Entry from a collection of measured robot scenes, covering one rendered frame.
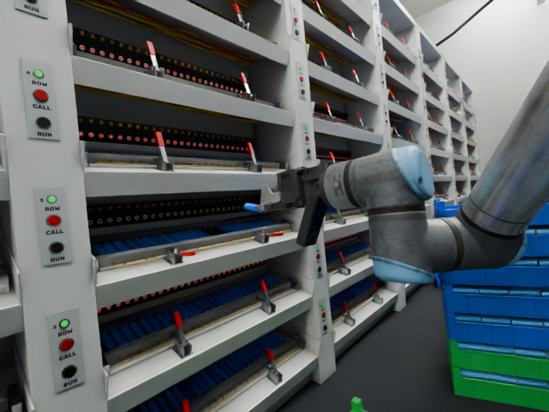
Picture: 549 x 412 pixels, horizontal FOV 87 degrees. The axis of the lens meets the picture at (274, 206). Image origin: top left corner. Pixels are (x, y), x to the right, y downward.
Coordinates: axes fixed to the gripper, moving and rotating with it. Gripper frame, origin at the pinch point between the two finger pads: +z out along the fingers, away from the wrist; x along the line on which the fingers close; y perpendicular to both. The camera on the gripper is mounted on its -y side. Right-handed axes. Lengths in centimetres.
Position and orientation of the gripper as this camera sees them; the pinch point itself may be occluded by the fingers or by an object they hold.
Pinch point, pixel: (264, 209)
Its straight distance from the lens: 70.8
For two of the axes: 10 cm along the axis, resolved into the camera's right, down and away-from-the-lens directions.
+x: -6.7, 0.7, -7.4
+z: -7.3, 1.2, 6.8
